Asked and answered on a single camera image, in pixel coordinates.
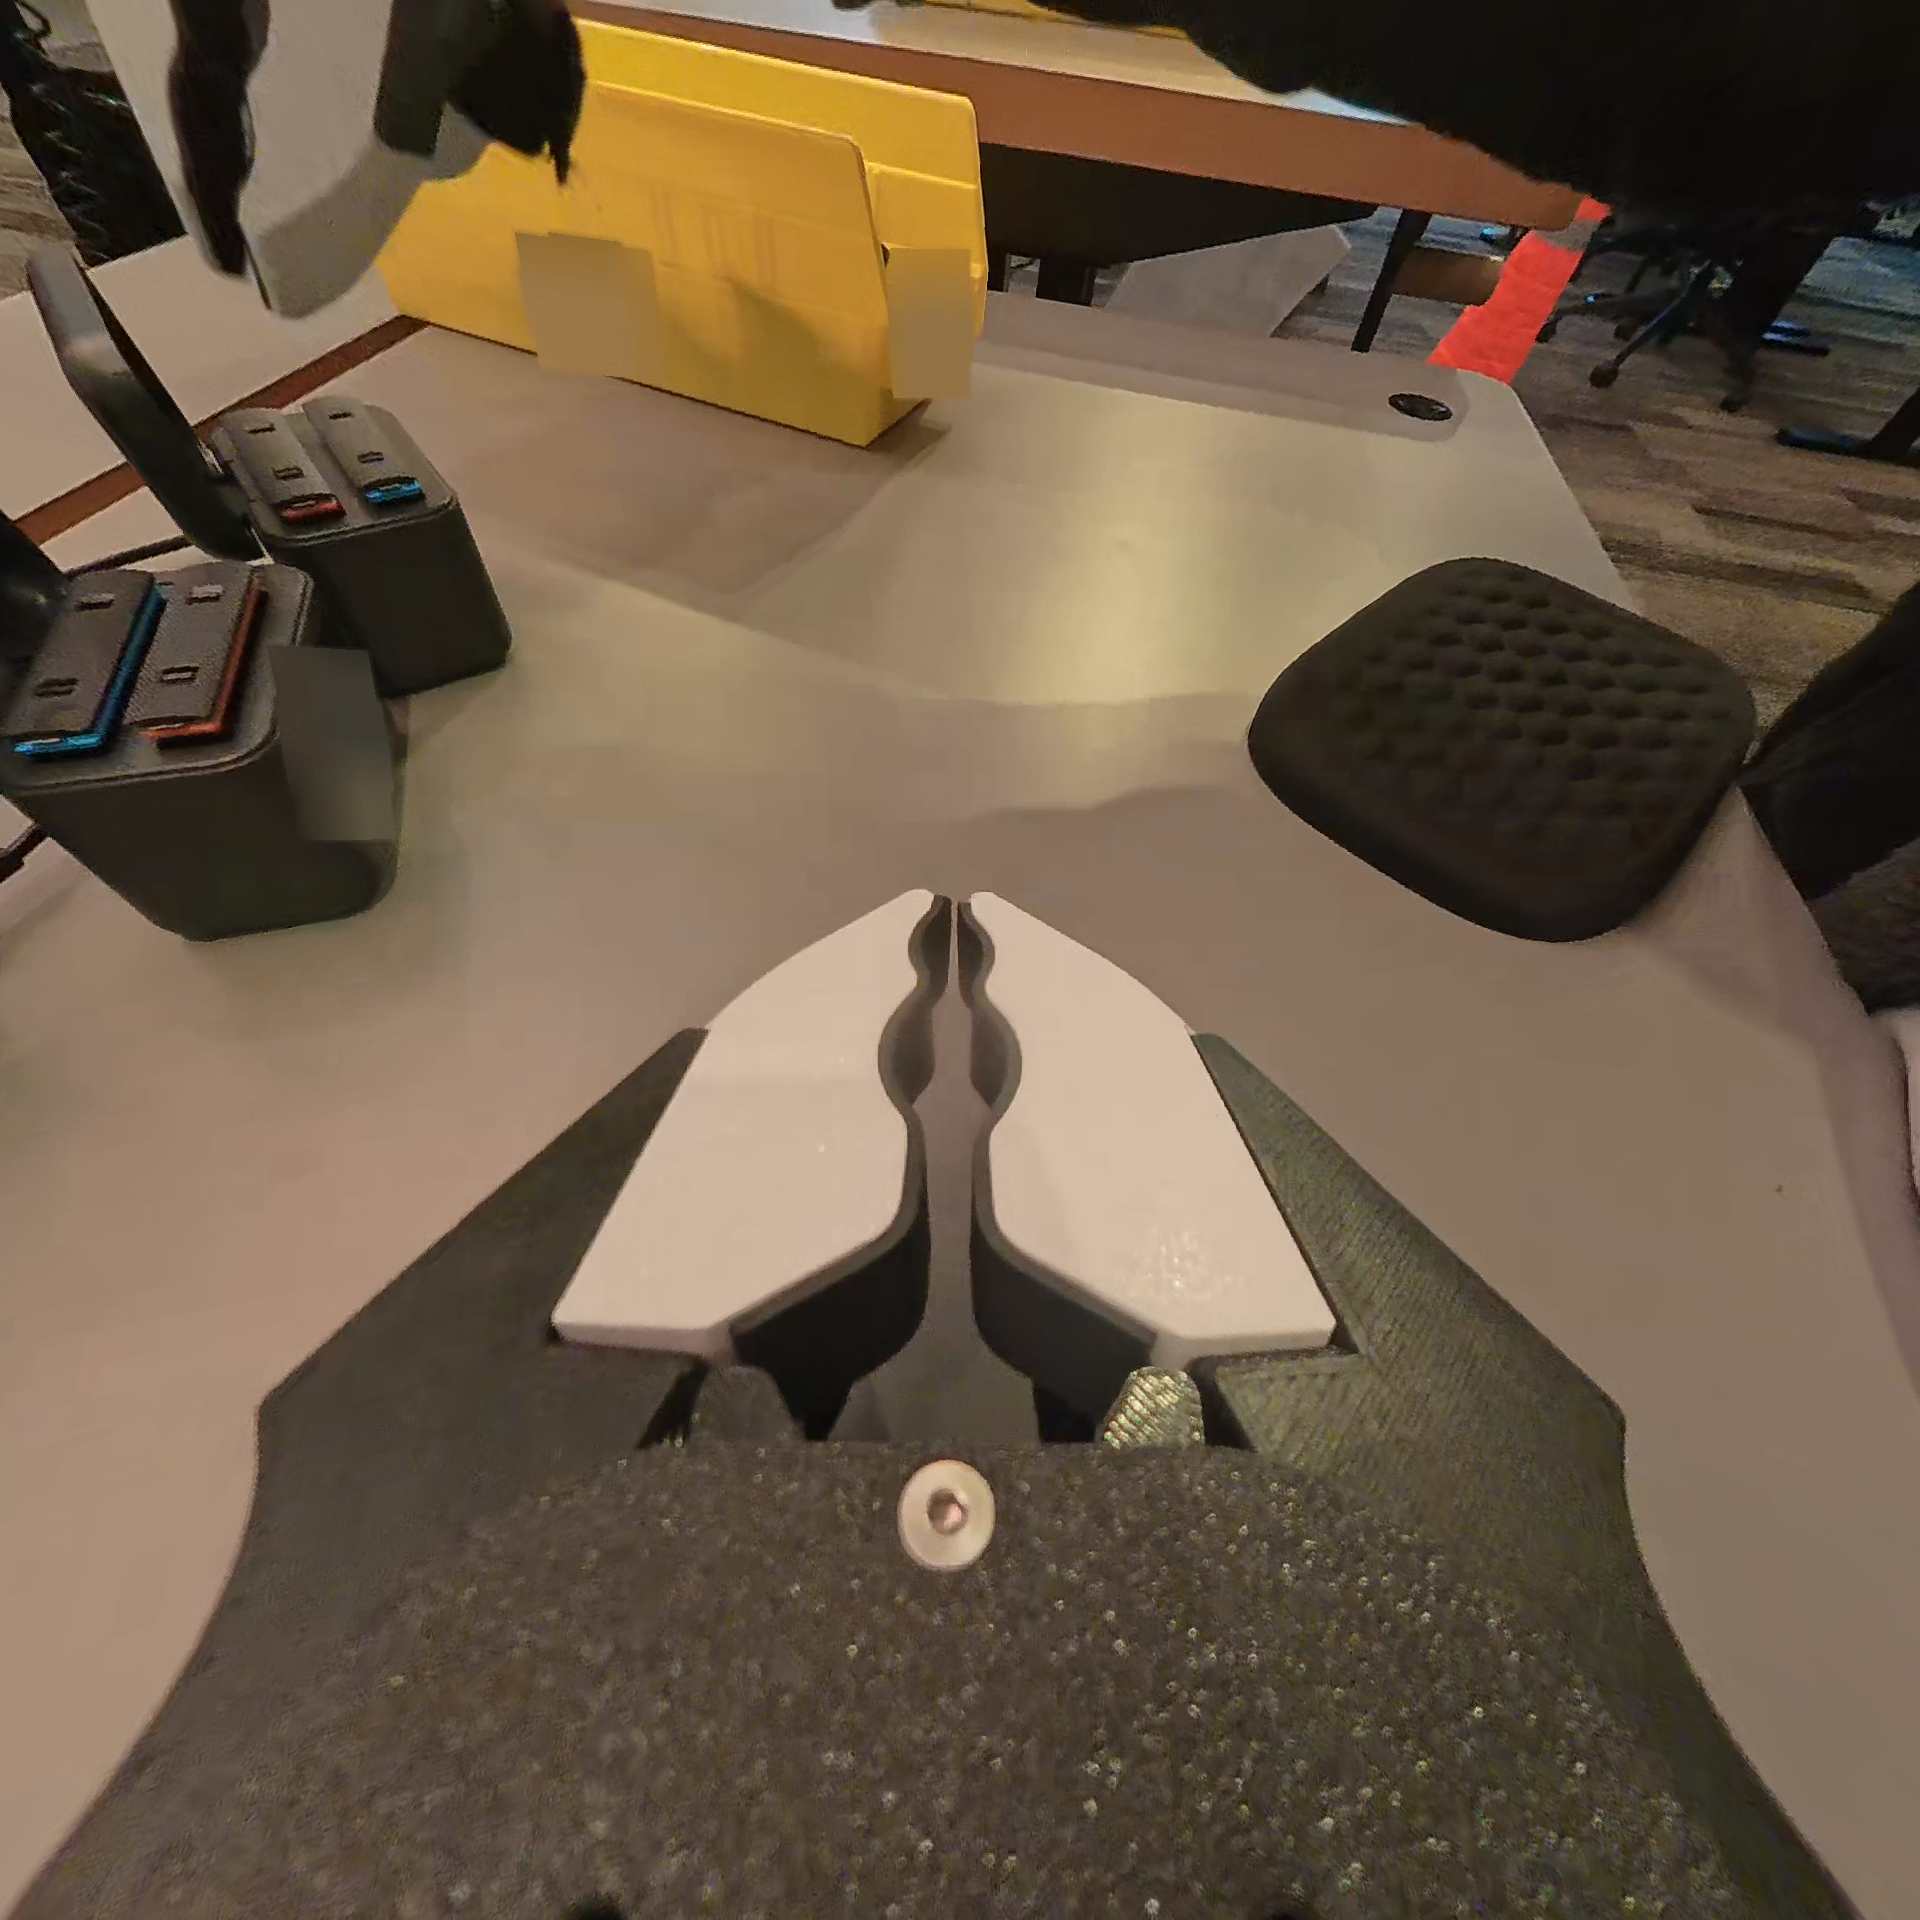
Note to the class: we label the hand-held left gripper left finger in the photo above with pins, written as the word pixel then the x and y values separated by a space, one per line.
pixel 751 1172

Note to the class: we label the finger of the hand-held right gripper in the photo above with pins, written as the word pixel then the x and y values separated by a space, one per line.
pixel 218 135
pixel 346 211

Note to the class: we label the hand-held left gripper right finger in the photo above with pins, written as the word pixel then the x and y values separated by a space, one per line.
pixel 1155 1172

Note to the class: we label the black camera battery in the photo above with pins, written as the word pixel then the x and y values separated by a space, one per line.
pixel 290 471
pixel 85 669
pixel 203 654
pixel 371 452

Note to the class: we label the yellow plastic bin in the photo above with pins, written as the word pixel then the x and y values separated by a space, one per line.
pixel 751 271

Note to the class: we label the black battery charging case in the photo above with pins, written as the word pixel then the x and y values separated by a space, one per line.
pixel 240 843
pixel 421 616

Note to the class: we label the black quilted pad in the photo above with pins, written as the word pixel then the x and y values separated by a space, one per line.
pixel 1499 738

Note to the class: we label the brown wooden table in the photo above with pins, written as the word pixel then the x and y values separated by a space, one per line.
pixel 1201 135

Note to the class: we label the black desk grommet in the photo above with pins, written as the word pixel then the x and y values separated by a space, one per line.
pixel 1421 406

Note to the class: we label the orange safety cone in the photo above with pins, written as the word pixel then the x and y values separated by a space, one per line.
pixel 1536 301

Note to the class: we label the black office chair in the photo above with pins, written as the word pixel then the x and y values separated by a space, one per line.
pixel 1755 332

